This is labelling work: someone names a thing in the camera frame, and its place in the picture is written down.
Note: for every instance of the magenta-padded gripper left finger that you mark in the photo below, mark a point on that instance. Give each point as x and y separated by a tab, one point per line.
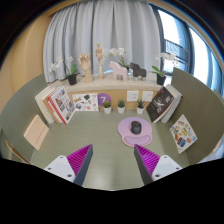
63	166

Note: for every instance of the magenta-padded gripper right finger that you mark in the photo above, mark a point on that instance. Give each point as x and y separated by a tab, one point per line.
163	166

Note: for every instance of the black computer mouse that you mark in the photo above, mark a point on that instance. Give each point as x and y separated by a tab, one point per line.
136	127

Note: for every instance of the purple mouse pad with wrist rest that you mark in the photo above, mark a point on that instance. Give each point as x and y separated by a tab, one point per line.
128	136

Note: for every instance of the colourful food illustration card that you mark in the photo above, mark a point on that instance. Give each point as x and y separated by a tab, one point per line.
183	133

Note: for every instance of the peach booklet with red lettering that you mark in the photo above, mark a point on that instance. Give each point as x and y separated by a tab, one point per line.
36	131

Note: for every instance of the white book with red lettering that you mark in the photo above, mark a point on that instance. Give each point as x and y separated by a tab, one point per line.
54	111

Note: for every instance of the brown cover book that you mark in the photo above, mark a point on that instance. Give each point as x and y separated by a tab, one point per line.
47	111

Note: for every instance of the small succulent in white pot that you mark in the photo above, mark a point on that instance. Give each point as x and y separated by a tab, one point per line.
121	109
140	110
107	110

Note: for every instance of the black cover book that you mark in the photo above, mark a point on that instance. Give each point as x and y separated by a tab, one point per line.
160	104

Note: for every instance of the red-spined photo cover book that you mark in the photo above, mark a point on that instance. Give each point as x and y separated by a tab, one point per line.
65	103

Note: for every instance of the thick white book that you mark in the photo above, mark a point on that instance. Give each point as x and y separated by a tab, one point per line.
41	101

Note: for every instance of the white illustrated sticker sheet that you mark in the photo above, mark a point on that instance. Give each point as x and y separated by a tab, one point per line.
85	101

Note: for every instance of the round purple number sign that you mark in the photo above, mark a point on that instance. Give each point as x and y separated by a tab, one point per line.
104	98

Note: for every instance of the white orchid in black pot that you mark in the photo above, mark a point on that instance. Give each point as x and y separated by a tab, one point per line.
117	51
72	79
161	80

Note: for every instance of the dark grey horse figure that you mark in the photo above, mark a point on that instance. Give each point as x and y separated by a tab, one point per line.
138	71

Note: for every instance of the pink horse figure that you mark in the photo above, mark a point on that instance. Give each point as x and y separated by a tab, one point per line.
117	71

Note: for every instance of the wooden artist mannequin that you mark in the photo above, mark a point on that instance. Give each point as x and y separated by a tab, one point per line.
100	55

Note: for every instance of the light grey curtain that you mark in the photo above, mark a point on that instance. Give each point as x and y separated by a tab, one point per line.
133	30

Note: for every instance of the white wall socket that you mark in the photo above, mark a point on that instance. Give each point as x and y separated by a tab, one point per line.
147	96
133	96

